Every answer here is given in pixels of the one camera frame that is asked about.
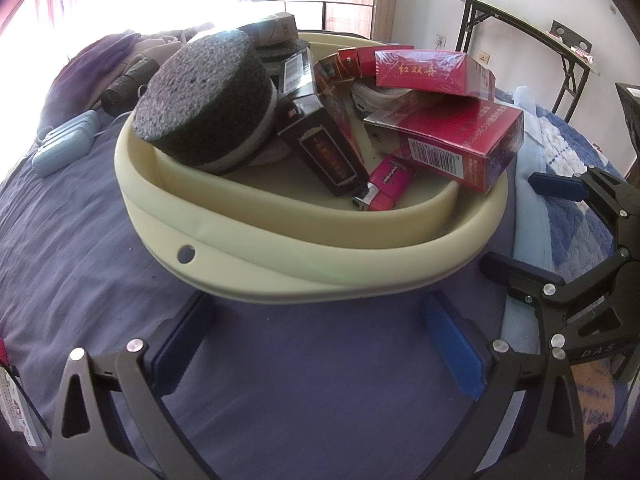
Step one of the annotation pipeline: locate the cream plastic basin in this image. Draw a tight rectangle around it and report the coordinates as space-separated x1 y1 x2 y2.
114 31 512 307

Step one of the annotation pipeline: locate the black stand with holes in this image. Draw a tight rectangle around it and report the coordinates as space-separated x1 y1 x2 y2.
549 20 593 58

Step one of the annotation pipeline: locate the beige cloth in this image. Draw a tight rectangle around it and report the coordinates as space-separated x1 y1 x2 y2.
145 22 216 61

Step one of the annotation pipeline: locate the purple cloth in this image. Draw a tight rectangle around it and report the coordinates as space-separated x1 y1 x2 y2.
45 32 146 126

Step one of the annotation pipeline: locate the black folding table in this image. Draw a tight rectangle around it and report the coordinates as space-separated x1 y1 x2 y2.
447 0 601 126

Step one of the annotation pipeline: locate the small red cigarette pack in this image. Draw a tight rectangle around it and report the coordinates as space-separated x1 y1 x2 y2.
337 47 376 81

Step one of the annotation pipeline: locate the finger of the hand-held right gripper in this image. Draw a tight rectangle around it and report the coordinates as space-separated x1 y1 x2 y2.
479 247 640 366
528 165 640 252

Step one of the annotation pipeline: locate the blue white patterned quilt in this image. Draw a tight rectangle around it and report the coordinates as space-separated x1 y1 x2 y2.
492 85 640 461

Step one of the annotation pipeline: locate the black bag roll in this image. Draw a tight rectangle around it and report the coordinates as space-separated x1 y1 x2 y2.
102 57 158 113

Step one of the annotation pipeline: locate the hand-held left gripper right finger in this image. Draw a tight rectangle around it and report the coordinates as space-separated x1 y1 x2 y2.
421 290 587 480

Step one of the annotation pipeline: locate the pink lighter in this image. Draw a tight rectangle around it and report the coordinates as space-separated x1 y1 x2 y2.
352 155 417 212

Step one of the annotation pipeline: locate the dark brown cigarette box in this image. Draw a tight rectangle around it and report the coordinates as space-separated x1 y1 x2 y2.
276 52 371 198

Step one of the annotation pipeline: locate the red cellophane-wrapped cigarette pack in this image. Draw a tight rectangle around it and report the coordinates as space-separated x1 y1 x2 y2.
374 47 497 98

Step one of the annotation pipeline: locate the purple blueberry plush toy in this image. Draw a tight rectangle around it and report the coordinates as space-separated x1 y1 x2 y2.
132 30 278 176

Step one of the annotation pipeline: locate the dark speckled pad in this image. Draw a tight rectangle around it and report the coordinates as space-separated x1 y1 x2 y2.
256 40 310 64

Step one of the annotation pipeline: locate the white round object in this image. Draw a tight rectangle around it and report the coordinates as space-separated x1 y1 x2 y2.
350 81 401 118

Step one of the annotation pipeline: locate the printed paper packet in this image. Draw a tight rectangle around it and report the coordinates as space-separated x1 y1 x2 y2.
0 337 47 453

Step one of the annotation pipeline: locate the brown white cigarette pack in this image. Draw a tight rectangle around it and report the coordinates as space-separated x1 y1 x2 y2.
237 12 299 46

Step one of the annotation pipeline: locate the black box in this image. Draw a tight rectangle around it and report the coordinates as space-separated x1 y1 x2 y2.
616 82 640 126

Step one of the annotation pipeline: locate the blue-grey bed sheet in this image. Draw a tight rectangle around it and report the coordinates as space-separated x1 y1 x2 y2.
0 115 521 480

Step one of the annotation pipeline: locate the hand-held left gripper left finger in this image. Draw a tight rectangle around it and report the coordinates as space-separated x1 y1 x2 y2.
46 291 217 480

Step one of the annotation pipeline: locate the dark red glossy pack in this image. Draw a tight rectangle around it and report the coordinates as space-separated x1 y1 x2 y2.
314 57 368 161

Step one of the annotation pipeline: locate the large red cigarette box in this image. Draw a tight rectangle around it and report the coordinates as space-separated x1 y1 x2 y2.
362 97 525 195

